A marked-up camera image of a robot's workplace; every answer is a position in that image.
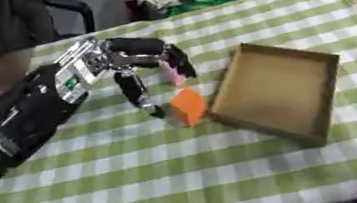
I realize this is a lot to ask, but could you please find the tan cardboard box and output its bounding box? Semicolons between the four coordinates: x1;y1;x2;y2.
195;28;354;163

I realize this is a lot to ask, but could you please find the green bag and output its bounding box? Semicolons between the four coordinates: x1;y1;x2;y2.
164;0;239;18

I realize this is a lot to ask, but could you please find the black chair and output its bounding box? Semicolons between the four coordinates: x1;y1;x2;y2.
39;0;100;42

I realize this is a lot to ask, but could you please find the pink block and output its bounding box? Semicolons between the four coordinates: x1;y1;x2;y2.
156;56;190;90

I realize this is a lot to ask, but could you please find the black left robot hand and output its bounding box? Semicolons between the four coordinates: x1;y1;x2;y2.
99;26;205;127

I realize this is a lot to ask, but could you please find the orange block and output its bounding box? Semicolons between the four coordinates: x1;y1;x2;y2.
166;83;212;131

